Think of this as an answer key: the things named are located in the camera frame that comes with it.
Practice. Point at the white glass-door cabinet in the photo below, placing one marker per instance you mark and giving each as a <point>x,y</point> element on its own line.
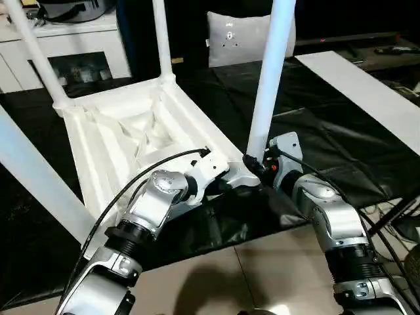
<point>92,39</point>

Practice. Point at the white plastic table top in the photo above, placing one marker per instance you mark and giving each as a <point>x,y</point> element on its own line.
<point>125,131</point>

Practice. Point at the grey cushion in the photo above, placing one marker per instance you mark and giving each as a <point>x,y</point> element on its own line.
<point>236,39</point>

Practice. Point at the black work mat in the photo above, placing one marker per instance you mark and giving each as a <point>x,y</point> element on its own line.
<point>315,131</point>

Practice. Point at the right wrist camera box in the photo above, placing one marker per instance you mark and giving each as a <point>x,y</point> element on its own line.
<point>289,149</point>

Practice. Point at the white flat board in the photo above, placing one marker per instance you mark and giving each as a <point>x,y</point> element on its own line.
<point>354,82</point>

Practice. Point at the black sofa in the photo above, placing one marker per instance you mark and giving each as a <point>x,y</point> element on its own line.
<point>190,33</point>

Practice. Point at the grey round floor object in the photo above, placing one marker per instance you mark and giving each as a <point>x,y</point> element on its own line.
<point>413,269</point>

